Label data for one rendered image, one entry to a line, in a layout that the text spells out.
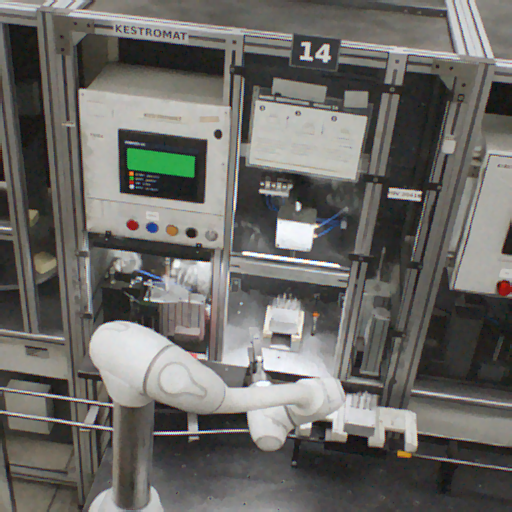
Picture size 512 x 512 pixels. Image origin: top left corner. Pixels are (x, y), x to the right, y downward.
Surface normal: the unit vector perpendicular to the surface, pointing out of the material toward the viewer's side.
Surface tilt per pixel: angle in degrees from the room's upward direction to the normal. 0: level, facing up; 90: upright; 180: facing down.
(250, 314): 0
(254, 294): 0
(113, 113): 90
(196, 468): 0
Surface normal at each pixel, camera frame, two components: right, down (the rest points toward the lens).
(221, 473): 0.07, -0.82
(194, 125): -0.14, 0.55
